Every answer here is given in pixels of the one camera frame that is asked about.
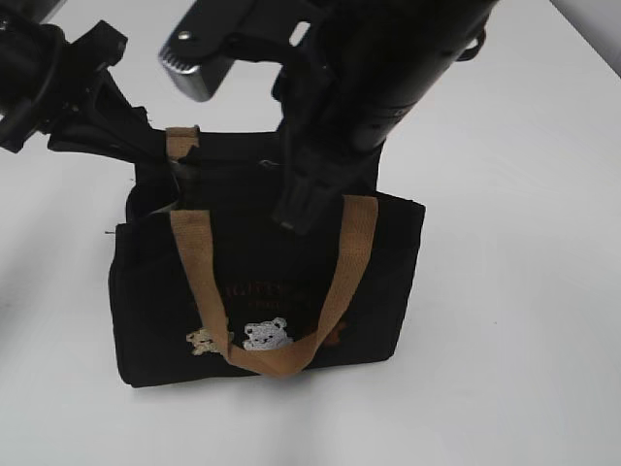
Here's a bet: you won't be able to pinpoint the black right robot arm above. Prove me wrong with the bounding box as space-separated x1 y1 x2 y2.
273 1 496 234

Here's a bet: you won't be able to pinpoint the black canvas tote bag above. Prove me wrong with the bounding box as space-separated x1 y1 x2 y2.
109 127 426 387

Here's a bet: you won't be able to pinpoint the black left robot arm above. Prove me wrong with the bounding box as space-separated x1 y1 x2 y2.
1 1 169 176

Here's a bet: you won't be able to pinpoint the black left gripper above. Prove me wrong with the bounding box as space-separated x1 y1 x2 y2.
46 20 179 195

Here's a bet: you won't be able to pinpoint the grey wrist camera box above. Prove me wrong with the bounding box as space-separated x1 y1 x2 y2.
159 0 323 102

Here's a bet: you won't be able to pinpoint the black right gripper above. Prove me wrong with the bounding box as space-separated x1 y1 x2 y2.
272 48 380 235

